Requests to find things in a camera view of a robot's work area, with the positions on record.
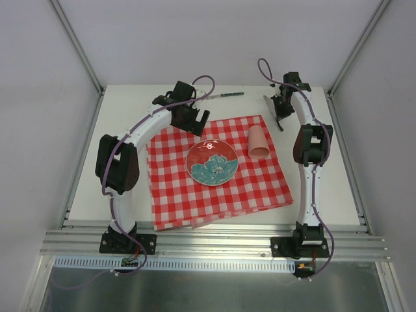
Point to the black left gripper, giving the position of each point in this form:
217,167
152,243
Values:
194,120

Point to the aluminium frame post left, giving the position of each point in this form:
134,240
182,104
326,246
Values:
76,44

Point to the red white checkered cloth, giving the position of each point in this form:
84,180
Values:
177,200

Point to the aluminium frame post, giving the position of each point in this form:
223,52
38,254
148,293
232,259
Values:
355,52
76,44

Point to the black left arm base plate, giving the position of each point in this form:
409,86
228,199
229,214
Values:
116,243

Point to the silver table knife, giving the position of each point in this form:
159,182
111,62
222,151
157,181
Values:
271,106

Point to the aluminium frame post right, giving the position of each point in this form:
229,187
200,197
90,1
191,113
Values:
355,52

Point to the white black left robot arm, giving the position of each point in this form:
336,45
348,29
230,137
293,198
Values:
117,164

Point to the salmon pink plastic cup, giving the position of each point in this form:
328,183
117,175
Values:
257,143

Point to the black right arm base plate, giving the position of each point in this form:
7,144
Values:
288,247

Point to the aluminium front rail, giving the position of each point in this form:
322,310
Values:
215,241

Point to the white slotted cable duct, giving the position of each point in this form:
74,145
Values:
175,264

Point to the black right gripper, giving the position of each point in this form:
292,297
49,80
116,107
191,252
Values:
281,108

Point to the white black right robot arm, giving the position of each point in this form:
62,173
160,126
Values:
311,150

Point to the fork with green handle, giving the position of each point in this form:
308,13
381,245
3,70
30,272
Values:
225,95

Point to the red teal ceramic plate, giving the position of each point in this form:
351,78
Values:
211,162

